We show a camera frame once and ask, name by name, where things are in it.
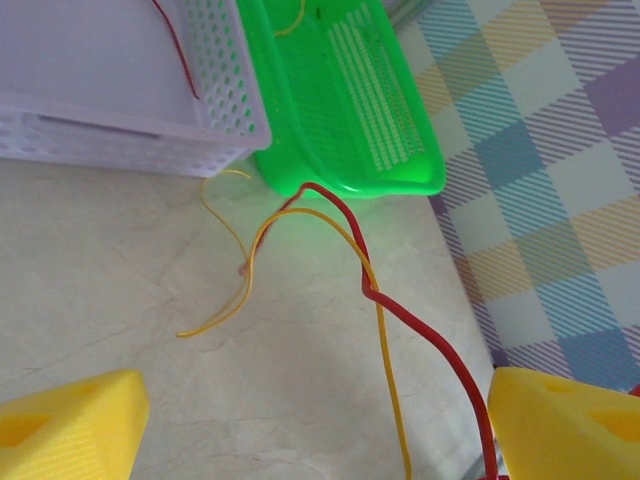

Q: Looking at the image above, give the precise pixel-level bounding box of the yellow wire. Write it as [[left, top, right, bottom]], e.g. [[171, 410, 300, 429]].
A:
[[273, 0, 307, 37], [175, 207, 414, 480], [199, 168, 253, 279]]

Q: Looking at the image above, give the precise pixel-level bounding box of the aluminium frame post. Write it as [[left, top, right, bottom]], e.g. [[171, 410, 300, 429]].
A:
[[387, 0, 434, 27]]

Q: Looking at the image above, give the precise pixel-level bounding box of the purple plastic basket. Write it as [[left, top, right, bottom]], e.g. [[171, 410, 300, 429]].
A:
[[0, 0, 274, 180]]

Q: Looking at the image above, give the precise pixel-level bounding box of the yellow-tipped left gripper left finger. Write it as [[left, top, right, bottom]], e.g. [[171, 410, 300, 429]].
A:
[[0, 369, 151, 480]]

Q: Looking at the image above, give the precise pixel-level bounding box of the green plastic basket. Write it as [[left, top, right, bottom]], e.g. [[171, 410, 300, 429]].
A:
[[234, 0, 447, 200]]

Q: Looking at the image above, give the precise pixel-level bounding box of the red wire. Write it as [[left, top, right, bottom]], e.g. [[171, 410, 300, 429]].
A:
[[257, 182, 501, 480], [151, 0, 201, 100]]

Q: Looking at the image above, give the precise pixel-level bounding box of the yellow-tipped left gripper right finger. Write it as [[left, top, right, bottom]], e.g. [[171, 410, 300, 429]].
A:
[[487, 367, 640, 480]]

